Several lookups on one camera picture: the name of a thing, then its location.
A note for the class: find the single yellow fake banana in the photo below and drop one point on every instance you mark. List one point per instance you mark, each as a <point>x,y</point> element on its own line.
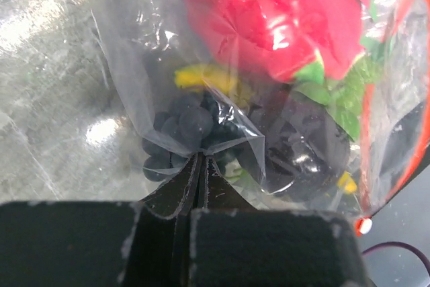
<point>208,76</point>

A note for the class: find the red fake apple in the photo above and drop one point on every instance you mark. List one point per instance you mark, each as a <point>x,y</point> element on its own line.
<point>284,39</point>

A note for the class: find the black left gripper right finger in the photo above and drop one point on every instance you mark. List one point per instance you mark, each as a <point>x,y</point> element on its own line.
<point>233,244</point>

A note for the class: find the dark fake grapes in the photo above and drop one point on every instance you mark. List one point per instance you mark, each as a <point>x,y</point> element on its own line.
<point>196,120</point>

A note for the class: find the dark round fake fruit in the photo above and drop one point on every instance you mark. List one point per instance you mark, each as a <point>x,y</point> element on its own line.
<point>306,151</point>

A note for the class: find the clear zip top bag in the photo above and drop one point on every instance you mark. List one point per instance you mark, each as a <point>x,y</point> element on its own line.
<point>382,103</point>

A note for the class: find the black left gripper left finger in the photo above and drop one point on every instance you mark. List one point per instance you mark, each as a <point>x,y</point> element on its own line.
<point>119,243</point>

